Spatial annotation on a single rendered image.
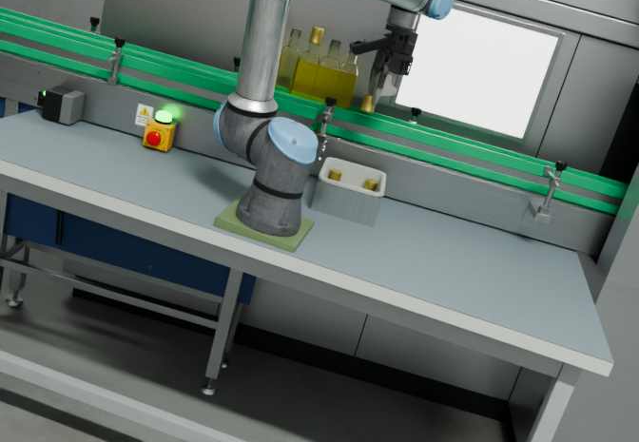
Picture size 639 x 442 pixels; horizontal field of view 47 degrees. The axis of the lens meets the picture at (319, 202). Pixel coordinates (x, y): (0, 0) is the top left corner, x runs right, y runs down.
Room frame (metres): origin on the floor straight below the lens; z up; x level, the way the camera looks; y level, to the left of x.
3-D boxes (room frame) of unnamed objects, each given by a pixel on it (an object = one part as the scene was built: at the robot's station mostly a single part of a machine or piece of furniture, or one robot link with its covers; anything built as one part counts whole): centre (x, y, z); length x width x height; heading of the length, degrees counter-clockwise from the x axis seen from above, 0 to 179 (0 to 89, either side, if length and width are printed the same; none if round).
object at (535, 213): (1.98, -0.60, 0.90); 0.17 x 0.05 x 0.23; 178
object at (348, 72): (2.12, 0.02, 0.99); 0.06 x 0.06 x 0.21; 88
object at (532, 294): (2.23, 0.02, 0.73); 1.58 x 1.52 x 0.04; 82
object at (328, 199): (1.92, -0.07, 0.79); 0.27 x 0.17 x 0.08; 178
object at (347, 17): (2.25, -0.11, 1.15); 0.90 x 0.03 x 0.34; 88
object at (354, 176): (1.90, -0.07, 0.80); 0.22 x 0.17 x 0.09; 178
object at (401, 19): (1.99, -0.08, 1.25); 0.08 x 0.08 x 0.05
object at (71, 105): (1.95, 0.75, 0.79); 0.08 x 0.08 x 0.08; 88
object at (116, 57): (1.97, 0.64, 0.94); 0.07 x 0.04 x 0.13; 178
